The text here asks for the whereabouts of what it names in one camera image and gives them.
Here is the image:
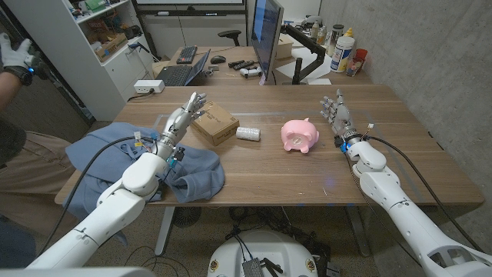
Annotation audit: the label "person bare forearm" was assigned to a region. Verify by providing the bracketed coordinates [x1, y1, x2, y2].
[0, 72, 22, 112]

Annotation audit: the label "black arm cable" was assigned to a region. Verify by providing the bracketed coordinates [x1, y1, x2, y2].
[36, 135, 155, 257]
[361, 134, 485, 253]

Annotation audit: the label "black wrist tracker band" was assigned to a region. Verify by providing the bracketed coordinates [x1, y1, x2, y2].
[3, 65, 35, 86]

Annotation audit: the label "small brown cardboard box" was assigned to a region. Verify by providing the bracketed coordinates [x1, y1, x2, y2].
[191, 100, 241, 147]

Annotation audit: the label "grey metal table leg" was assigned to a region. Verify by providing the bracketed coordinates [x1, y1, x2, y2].
[345, 206, 371, 258]
[154, 206, 176, 257]

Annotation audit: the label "white wipes canister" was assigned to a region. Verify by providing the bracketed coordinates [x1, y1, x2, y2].
[330, 35, 355, 74]

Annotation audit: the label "white game controller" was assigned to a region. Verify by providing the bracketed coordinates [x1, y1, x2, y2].
[239, 65, 263, 79]

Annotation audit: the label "white power strip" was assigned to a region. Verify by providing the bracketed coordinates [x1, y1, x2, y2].
[133, 78, 166, 95]

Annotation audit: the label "black keyboard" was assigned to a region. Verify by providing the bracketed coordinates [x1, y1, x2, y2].
[175, 45, 198, 65]

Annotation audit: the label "white paper sheets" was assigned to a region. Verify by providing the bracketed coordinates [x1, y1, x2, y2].
[274, 46, 335, 82]

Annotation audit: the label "black office chair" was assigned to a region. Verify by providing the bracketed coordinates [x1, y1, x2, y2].
[217, 29, 242, 47]

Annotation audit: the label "white thread spool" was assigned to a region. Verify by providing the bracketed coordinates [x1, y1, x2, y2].
[235, 126, 261, 142]

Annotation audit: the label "blue hoodie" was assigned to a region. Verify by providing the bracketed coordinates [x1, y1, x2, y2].
[63, 122, 226, 247]

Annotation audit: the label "seated person tan trousers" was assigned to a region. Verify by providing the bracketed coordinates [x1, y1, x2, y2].
[0, 115, 84, 232]

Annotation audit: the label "black laptop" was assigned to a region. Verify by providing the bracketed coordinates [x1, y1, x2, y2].
[155, 48, 211, 87]

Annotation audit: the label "white robot torso base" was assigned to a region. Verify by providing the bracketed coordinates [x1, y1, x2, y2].
[207, 229, 319, 277]

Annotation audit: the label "large computer monitor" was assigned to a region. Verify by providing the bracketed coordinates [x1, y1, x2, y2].
[250, 0, 284, 86]

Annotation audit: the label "pink plastic piggy bank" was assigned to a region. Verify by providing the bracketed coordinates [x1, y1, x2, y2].
[280, 117, 320, 154]

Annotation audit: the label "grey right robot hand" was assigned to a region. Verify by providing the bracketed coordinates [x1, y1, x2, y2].
[319, 88, 363, 145]

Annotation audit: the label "wooden office desk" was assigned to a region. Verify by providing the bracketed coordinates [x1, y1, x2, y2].
[151, 45, 374, 86]

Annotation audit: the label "black floor cable bundle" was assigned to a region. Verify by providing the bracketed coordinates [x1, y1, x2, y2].
[226, 206, 331, 270]

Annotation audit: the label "whiteboard with black frame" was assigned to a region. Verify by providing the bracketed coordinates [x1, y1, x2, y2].
[134, 0, 247, 17]

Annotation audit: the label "dark lid jar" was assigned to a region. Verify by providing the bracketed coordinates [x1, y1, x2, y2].
[327, 24, 345, 57]

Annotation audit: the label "clear glass cup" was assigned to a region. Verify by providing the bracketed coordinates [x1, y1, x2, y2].
[345, 56, 364, 77]

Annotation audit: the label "plain tan cardboard box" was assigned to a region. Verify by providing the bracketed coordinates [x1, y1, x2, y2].
[276, 33, 295, 60]

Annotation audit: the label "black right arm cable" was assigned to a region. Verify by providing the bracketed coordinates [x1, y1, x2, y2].
[361, 134, 485, 253]

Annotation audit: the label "white gloved person hand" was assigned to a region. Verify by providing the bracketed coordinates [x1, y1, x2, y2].
[0, 32, 34, 70]

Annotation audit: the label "open cardboard box with clutter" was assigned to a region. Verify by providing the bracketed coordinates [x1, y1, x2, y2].
[94, 32, 129, 62]

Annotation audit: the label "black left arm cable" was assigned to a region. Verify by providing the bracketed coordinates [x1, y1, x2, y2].
[36, 135, 155, 257]

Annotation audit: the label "white shelf cabinet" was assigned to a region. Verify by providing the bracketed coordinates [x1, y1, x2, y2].
[3, 0, 155, 122]

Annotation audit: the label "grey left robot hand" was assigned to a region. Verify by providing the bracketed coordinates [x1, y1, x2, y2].
[155, 91, 208, 159]

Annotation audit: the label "black floor fan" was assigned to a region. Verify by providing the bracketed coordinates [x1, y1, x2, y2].
[171, 206, 203, 228]

